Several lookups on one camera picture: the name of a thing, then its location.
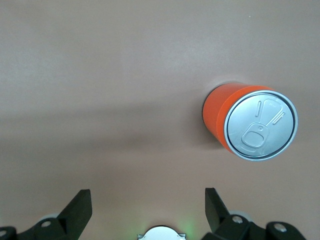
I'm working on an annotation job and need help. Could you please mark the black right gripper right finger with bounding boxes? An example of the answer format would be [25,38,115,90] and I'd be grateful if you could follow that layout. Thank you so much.
[201,187,307,240]

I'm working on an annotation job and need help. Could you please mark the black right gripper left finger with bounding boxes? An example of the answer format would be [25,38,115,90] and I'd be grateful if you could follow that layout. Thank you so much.
[0,189,93,240]

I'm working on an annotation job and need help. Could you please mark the orange can with silver lid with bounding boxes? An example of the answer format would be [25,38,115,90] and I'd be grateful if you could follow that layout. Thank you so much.
[202,81,299,162]

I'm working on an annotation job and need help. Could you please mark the brown table cover mat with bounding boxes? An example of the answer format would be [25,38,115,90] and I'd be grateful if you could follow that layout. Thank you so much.
[0,0,320,240]

